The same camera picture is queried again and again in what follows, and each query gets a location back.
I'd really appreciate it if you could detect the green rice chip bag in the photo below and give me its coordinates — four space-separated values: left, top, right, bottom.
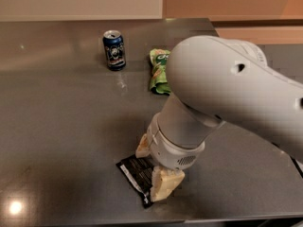
150 48 170 95

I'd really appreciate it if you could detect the blue soda can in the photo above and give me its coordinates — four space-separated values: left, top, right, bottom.
102 30 126 71

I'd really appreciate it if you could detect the black rxbar chocolate bar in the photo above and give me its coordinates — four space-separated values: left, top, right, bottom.
116 155 153 208

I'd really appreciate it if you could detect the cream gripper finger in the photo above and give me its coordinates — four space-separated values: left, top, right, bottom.
151 166 185 202
135 134 151 158

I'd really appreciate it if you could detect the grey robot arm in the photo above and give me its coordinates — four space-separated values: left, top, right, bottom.
135 36 303 201

